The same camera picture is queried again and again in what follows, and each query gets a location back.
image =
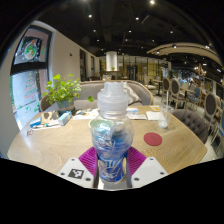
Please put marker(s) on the flat round red coaster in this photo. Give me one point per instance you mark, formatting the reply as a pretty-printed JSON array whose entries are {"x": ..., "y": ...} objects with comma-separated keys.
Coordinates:
[{"x": 153, "y": 139}]

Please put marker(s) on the green potted plant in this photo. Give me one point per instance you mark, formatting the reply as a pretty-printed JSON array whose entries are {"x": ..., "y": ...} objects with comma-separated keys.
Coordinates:
[{"x": 63, "y": 90}]

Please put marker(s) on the clear bottle with blue label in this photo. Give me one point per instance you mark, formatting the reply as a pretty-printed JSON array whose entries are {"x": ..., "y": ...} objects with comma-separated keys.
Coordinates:
[{"x": 111, "y": 140}]

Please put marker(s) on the grey upholstered wooden sofa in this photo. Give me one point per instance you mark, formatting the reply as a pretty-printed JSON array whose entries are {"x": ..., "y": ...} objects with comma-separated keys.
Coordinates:
[{"x": 88, "y": 91}]

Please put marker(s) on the colourful window poster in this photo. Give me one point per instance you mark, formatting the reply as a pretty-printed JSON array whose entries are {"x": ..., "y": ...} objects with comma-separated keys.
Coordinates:
[{"x": 31, "y": 48}]

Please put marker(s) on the group of ceiling spotlights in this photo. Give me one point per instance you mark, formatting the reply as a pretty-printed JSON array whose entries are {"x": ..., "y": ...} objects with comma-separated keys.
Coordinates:
[{"x": 152, "y": 2}]

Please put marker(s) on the blue tissue pack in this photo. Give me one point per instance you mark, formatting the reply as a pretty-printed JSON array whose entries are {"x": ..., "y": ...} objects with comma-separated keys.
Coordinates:
[{"x": 65, "y": 118}]

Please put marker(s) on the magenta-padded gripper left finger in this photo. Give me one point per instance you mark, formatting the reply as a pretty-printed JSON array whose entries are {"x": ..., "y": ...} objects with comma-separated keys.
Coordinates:
[{"x": 87, "y": 161}]

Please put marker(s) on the grey tufted armchair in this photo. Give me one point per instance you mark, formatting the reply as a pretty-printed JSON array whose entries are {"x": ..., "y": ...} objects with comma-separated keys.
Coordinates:
[{"x": 193, "y": 121}]

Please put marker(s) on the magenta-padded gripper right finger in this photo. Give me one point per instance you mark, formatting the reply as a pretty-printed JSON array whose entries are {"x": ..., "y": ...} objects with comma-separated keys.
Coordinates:
[{"x": 136, "y": 161}]

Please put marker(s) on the white paper napkin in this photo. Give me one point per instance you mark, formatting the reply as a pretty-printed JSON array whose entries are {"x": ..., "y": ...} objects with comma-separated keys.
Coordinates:
[{"x": 152, "y": 115}]

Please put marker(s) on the yellow card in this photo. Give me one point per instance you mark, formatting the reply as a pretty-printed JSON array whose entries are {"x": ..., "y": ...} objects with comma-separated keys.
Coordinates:
[{"x": 155, "y": 108}]

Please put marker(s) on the small blue white box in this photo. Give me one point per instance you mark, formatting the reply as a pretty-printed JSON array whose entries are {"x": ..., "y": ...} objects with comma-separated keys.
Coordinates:
[{"x": 132, "y": 110}]

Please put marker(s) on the clear plastic cup with straw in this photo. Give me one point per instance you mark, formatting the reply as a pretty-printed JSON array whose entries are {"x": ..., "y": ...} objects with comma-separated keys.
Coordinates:
[{"x": 164, "y": 118}]

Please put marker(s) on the group of dining chairs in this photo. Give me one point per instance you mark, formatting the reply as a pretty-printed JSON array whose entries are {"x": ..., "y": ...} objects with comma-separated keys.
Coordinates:
[{"x": 210, "y": 105}]

